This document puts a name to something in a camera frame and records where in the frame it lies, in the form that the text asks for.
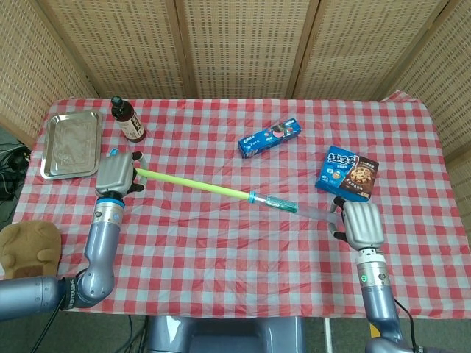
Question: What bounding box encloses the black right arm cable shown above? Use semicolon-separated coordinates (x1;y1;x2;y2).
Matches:
394;298;421;349

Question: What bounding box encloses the blue chocolate chip cookie box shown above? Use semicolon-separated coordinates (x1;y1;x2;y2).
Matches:
315;145;380;206

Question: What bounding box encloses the brown bottle black cap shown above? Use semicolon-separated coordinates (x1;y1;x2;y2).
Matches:
110;96;147;143

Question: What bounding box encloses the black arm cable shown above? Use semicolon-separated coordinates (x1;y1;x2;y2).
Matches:
32;310;63;353
394;298;421;349

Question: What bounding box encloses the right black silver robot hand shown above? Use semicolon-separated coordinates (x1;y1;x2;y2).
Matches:
328;196;386;252

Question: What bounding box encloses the long toy syringe stick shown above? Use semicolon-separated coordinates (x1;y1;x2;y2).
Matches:
110;148;255;202

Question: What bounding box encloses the bamboo folding screen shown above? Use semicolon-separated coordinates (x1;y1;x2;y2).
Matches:
0;0;471;163

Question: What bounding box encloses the red white checkered tablecloth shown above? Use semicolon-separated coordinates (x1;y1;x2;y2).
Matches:
10;90;471;319

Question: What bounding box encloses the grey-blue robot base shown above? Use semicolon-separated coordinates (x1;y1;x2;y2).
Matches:
145;315;307;353

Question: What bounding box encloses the black floor cable bundle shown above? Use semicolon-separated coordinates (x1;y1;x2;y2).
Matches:
0;141;32;202

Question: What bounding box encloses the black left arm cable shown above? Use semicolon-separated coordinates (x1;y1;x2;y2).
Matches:
32;310;63;353

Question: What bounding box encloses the long blue Oreo box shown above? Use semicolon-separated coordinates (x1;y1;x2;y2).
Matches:
238;118;303;160

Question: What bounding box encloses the brown plush toy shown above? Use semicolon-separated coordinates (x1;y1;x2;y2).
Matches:
0;220;63;280

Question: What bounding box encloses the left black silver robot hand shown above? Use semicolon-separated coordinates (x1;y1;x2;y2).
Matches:
94;150;146;198

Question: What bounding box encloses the rectangular metal tray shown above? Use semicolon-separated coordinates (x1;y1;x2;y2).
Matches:
39;110;104;181

